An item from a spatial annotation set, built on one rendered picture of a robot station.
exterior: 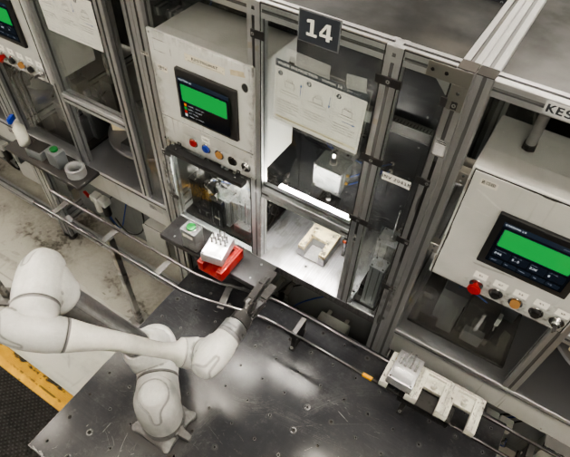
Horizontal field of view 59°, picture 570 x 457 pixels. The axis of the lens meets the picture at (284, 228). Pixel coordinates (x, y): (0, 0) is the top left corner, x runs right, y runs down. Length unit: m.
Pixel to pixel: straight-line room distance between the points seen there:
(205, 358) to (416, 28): 1.14
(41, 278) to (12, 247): 2.20
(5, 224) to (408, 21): 3.12
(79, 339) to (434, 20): 1.30
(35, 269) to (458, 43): 1.30
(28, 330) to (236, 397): 0.93
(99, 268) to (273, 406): 1.74
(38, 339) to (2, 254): 2.27
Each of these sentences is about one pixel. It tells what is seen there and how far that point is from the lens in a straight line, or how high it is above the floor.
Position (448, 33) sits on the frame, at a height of 2.01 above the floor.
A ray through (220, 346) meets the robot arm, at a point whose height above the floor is 1.17.
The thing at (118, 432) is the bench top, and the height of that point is 0.68.
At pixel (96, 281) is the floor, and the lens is 3.38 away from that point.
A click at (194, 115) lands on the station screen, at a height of 1.57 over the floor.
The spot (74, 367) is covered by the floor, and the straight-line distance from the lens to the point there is 3.11.
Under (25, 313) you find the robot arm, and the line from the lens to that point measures 1.53.
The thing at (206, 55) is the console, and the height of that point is 1.81.
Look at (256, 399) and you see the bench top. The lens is 2.12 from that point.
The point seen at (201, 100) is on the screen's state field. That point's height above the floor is 1.65.
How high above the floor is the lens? 2.65
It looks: 49 degrees down
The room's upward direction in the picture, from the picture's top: 3 degrees clockwise
